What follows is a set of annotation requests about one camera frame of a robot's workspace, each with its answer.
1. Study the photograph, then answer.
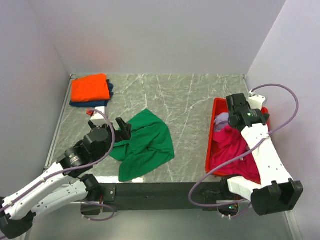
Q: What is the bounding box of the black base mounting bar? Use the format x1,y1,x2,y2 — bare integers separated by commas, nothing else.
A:
69,182,241,213

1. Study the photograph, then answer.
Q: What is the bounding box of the folded navy blue t shirt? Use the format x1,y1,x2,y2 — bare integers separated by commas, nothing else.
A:
69,79,114,108

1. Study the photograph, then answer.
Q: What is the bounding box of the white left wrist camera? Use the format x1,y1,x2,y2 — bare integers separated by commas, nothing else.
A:
86,106,108,128

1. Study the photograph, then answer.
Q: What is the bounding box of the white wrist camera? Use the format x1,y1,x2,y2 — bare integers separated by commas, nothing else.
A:
86,106,108,128
247,91,268,110

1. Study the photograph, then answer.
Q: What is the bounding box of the magenta t shirt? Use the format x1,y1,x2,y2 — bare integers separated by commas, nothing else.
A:
206,125,261,184

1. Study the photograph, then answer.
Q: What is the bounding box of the green t shirt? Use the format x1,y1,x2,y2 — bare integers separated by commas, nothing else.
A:
110,109,175,182

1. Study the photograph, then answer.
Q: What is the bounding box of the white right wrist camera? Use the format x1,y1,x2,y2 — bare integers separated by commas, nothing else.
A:
247,91,268,110

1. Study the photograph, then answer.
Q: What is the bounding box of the folded orange t shirt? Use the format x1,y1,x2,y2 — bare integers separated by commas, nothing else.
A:
71,73,111,103

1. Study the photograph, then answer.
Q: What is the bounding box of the aluminium frame rail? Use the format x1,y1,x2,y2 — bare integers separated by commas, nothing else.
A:
44,73,76,168

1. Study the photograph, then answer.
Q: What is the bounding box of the lavender t shirt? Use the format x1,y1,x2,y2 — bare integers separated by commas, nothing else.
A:
213,112,229,132

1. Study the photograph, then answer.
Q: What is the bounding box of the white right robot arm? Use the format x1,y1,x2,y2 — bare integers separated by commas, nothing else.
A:
219,93,304,216

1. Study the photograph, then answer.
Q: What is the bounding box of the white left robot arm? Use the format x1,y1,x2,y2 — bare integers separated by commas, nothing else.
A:
0,117,132,240

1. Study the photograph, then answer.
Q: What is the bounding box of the red plastic bin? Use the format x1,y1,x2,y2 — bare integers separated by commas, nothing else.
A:
205,98,261,184

